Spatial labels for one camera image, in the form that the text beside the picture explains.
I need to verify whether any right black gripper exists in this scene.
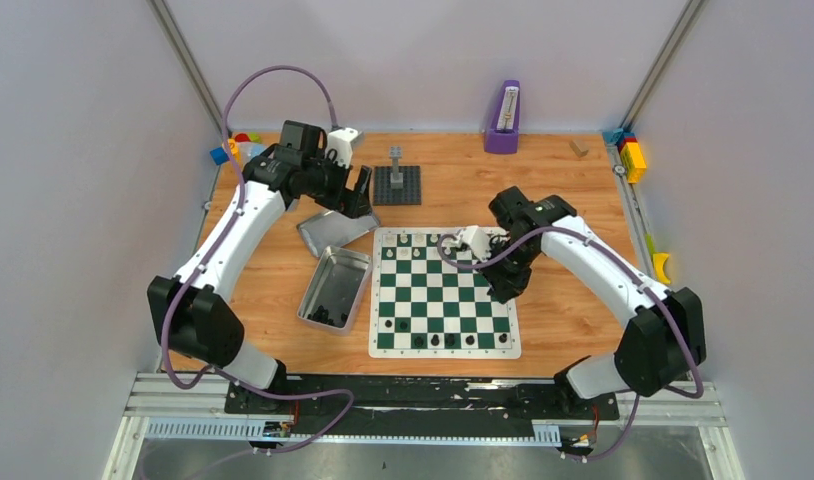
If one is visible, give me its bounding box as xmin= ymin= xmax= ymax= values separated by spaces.
xmin=474 ymin=239 xmax=537 ymax=304

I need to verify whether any green white chess mat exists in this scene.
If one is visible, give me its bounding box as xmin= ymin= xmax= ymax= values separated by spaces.
xmin=368 ymin=227 xmax=522 ymax=360

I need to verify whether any metal tin with black pieces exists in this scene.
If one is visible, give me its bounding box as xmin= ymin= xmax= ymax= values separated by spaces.
xmin=297 ymin=246 xmax=372 ymax=336

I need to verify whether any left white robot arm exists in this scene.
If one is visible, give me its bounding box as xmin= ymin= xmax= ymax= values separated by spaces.
xmin=147 ymin=120 xmax=372 ymax=413

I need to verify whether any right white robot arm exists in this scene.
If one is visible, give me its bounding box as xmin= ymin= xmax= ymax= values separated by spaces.
xmin=479 ymin=187 xmax=706 ymax=418

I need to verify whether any metal tin lid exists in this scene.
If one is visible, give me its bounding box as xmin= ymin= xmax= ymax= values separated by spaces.
xmin=296 ymin=210 xmax=381 ymax=258

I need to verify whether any dark grey lego baseplate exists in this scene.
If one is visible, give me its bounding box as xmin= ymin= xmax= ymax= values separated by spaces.
xmin=372 ymin=166 xmax=422 ymax=206

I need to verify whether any grey lego tower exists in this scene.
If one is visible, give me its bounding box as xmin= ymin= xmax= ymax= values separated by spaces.
xmin=389 ymin=146 xmax=404 ymax=190

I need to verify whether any translucent blue plastic container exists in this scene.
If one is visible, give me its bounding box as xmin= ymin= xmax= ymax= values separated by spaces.
xmin=237 ymin=142 xmax=267 ymax=164

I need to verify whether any purple metronome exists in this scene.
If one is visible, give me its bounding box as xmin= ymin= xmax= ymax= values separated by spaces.
xmin=483 ymin=80 xmax=521 ymax=155

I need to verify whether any colourful toy blocks left corner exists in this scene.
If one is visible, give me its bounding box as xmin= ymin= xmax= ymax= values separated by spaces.
xmin=209 ymin=132 xmax=261 ymax=166

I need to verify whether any small wooden block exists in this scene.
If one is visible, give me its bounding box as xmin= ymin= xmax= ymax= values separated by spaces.
xmin=569 ymin=139 xmax=589 ymax=158

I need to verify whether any yellow curved toy piece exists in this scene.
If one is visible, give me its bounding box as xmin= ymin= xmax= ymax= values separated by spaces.
xmin=652 ymin=252 xmax=672 ymax=285

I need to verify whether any yellow toy block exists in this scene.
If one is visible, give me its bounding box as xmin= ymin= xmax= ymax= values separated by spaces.
xmin=620 ymin=141 xmax=647 ymax=184

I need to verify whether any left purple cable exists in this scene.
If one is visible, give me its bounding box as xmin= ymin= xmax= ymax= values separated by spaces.
xmin=135 ymin=64 xmax=355 ymax=480

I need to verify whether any purple cable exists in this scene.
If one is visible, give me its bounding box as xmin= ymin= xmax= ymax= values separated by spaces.
xmin=436 ymin=226 xmax=705 ymax=463
xmin=135 ymin=64 xmax=355 ymax=480

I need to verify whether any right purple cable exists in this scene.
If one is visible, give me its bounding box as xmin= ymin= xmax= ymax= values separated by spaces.
xmin=436 ymin=226 xmax=705 ymax=463

